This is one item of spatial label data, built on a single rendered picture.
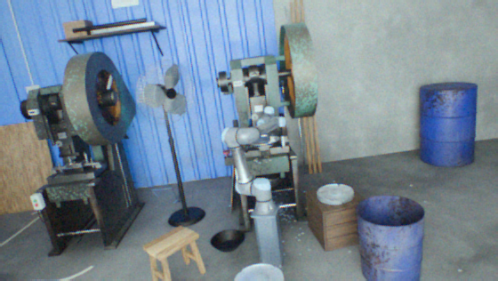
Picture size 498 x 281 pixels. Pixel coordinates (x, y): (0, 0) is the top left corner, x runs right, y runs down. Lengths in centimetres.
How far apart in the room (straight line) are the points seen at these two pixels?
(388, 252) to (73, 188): 261
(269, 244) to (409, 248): 93
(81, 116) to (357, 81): 312
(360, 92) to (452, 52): 123
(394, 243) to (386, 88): 269
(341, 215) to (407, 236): 61
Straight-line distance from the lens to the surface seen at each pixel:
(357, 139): 462
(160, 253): 252
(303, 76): 270
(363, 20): 447
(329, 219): 269
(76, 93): 297
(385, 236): 226
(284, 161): 300
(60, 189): 348
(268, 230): 252
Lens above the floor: 162
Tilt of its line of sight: 16 degrees down
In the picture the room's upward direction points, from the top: 8 degrees counter-clockwise
